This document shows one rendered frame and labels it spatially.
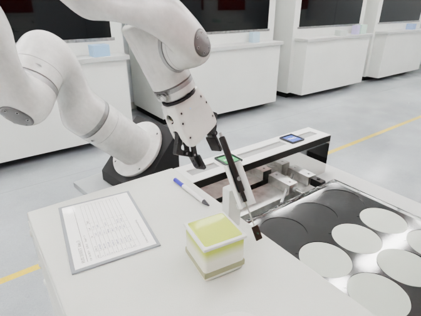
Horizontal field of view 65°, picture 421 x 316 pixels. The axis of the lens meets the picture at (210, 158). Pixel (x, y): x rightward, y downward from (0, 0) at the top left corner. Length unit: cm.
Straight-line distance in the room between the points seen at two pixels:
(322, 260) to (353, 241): 10
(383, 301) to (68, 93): 81
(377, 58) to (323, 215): 639
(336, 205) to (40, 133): 291
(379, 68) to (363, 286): 657
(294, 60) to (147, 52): 478
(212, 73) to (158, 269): 359
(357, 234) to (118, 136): 64
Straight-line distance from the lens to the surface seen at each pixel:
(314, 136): 113
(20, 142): 340
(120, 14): 56
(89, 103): 89
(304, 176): 98
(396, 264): 75
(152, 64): 64
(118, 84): 349
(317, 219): 81
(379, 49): 711
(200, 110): 70
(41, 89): 81
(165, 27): 55
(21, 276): 218
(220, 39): 435
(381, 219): 87
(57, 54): 87
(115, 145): 95
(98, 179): 117
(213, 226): 53
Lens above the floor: 135
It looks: 25 degrees down
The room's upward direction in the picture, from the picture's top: straight up
